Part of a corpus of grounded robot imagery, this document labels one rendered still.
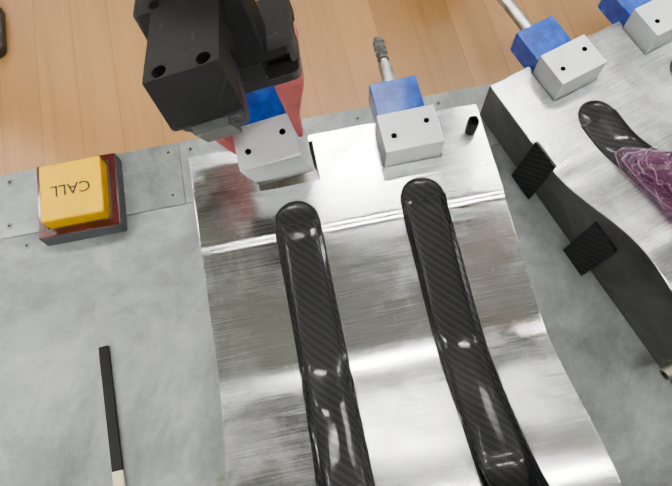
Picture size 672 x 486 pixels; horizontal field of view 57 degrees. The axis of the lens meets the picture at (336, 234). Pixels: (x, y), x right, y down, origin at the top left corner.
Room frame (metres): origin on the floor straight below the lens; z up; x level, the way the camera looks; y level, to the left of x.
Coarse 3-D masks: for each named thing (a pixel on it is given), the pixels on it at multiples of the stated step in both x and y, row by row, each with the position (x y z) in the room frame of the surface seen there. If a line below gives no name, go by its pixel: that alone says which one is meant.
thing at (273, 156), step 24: (264, 96) 0.28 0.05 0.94; (264, 120) 0.25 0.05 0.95; (288, 120) 0.25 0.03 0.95; (240, 144) 0.23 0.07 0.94; (264, 144) 0.23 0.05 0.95; (288, 144) 0.23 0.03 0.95; (240, 168) 0.22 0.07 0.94; (264, 168) 0.22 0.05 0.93; (288, 168) 0.22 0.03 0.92; (312, 168) 0.23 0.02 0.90
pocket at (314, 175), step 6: (312, 144) 0.26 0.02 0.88; (312, 150) 0.26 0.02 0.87; (312, 156) 0.26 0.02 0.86; (306, 174) 0.24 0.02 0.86; (312, 174) 0.24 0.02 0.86; (318, 174) 0.24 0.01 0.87; (282, 180) 0.24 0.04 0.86; (288, 180) 0.24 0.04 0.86; (294, 180) 0.24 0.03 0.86; (300, 180) 0.24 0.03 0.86; (306, 180) 0.24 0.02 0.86; (312, 180) 0.24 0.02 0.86; (264, 186) 0.23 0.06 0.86; (270, 186) 0.23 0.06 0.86; (276, 186) 0.23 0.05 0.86; (282, 186) 0.23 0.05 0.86
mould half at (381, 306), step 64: (448, 128) 0.26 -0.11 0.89; (256, 192) 0.22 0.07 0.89; (320, 192) 0.21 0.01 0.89; (384, 192) 0.21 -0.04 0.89; (448, 192) 0.20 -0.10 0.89; (256, 256) 0.16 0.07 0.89; (384, 256) 0.15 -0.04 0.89; (512, 256) 0.14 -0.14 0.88; (256, 320) 0.11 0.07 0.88; (384, 320) 0.10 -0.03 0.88; (512, 320) 0.09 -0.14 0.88; (256, 384) 0.06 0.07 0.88; (384, 384) 0.05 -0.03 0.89; (512, 384) 0.04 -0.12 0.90; (256, 448) 0.01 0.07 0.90; (384, 448) 0.00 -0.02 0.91; (448, 448) 0.00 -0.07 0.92; (576, 448) -0.01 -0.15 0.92
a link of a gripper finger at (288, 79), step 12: (276, 60) 0.26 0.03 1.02; (288, 60) 0.25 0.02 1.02; (300, 60) 0.26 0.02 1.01; (240, 72) 0.24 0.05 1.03; (252, 72) 0.24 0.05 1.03; (264, 72) 0.24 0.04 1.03; (276, 72) 0.24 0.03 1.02; (288, 72) 0.24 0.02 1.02; (300, 72) 0.24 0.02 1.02; (252, 84) 0.24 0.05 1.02; (264, 84) 0.24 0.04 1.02; (276, 84) 0.24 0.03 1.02; (288, 84) 0.24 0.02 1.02; (300, 84) 0.24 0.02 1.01; (288, 96) 0.24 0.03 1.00; (300, 96) 0.24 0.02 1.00; (288, 108) 0.24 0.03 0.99; (300, 120) 0.24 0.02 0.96; (300, 132) 0.24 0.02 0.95
